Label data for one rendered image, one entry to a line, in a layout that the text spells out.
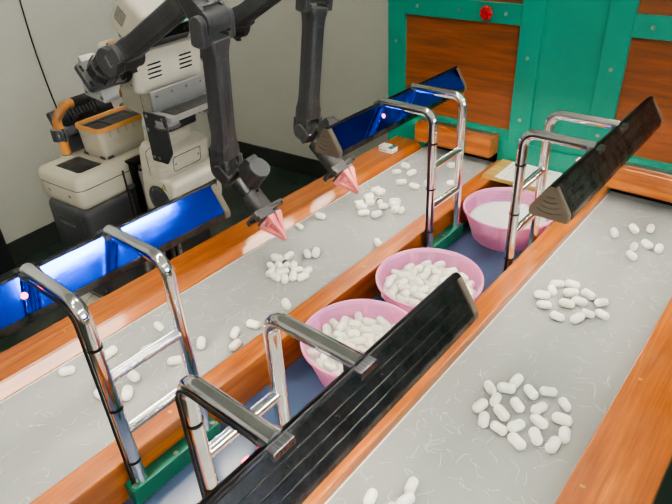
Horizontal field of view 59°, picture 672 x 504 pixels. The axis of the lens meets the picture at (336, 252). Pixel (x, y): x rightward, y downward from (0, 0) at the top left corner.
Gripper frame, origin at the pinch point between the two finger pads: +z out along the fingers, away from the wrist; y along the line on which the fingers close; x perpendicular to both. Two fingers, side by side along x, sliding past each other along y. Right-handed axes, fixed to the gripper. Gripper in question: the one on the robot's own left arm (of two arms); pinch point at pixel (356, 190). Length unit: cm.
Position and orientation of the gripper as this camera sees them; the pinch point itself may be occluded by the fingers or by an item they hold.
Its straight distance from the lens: 177.6
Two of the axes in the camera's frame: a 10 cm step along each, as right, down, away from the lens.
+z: 6.2, 7.7, -1.1
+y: 6.4, -4.3, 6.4
